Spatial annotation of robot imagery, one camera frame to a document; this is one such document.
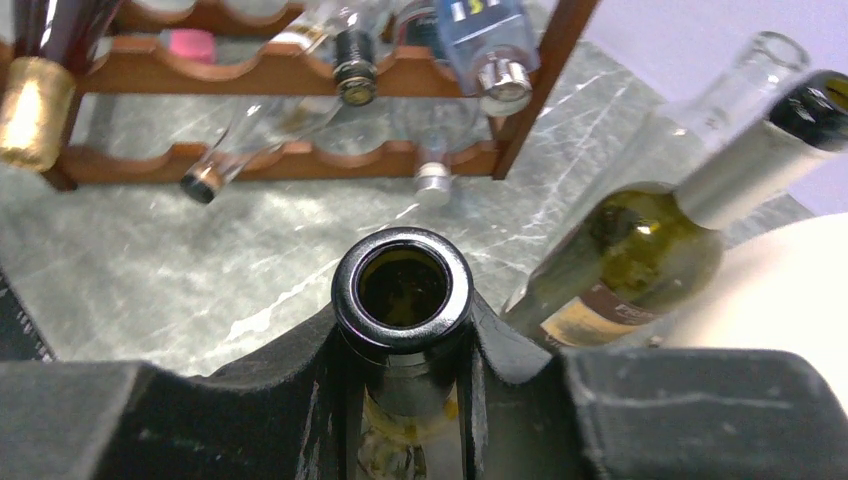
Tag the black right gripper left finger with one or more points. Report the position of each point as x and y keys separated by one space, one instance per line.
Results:
x=267 y=415

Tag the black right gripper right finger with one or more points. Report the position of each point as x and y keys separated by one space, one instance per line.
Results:
x=636 y=413

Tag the green wine bottle silver neck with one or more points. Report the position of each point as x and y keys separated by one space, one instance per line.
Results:
x=648 y=248

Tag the dark wine bottle black neck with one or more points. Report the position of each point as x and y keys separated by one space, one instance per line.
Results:
x=402 y=303

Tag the tall clear glass bottle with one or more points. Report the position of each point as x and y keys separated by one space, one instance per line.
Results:
x=675 y=137

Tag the clear bottle cork stopper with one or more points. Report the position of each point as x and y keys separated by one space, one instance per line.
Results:
x=259 y=125

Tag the clear bottle silver cap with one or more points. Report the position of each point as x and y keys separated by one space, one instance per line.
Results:
x=439 y=128

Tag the clear bottle black cap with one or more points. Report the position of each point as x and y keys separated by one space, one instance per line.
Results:
x=343 y=33

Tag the brown wooden wine rack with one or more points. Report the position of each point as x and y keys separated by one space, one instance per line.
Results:
x=137 y=65

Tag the blue glass bottle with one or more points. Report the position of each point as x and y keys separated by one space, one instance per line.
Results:
x=491 y=46

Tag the amber bottle gold foil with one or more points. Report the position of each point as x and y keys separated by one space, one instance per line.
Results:
x=54 y=45

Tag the white cylindrical drawer box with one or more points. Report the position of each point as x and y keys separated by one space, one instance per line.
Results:
x=783 y=290

